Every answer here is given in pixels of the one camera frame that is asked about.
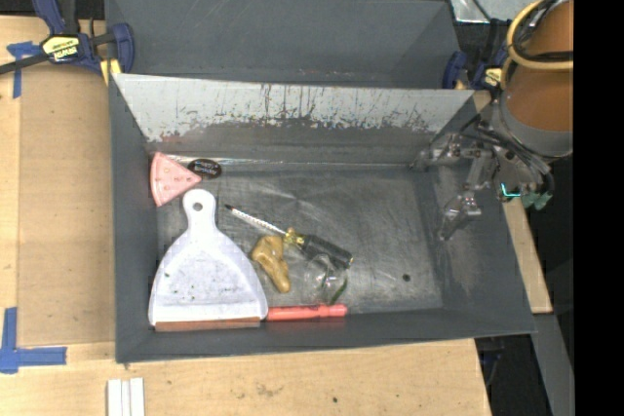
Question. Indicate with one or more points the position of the grey metal bin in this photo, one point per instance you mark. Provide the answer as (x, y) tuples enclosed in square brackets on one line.
[(341, 219)]

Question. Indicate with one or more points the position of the tan toy figure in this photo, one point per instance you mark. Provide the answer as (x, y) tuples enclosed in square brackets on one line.
[(273, 260)]

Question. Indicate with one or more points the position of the black oval badge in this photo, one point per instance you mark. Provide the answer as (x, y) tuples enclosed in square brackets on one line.
[(205, 168)]

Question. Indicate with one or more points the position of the clear glass cup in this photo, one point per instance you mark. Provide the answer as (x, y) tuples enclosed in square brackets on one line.
[(324, 280)]

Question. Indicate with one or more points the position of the red-orange marker pen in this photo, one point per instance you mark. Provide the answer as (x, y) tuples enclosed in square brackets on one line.
[(304, 312)]

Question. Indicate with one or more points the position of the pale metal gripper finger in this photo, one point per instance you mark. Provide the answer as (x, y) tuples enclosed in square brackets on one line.
[(434, 157), (456, 216)]

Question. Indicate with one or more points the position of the pink triangular toy cheese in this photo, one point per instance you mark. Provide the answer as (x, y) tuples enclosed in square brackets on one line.
[(168, 177)]

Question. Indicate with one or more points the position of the white plastic dustpan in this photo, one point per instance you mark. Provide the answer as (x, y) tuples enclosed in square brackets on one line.
[(205, 273)]

